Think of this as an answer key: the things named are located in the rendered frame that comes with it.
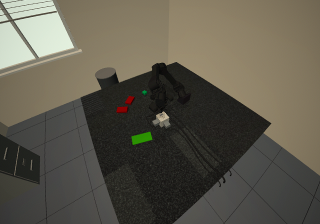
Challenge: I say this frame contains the red block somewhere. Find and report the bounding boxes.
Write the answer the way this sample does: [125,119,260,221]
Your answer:
[125,96,135,105]
[116,106,128,114]

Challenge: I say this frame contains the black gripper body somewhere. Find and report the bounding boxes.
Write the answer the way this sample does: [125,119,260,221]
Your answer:
[148,94,174,113]

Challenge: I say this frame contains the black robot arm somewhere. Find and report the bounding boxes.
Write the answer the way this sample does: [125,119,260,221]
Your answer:
[148,63,188,106]

